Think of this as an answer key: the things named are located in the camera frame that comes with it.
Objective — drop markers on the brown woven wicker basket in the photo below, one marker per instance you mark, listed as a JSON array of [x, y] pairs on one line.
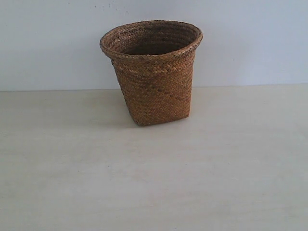
[[153, 62]]

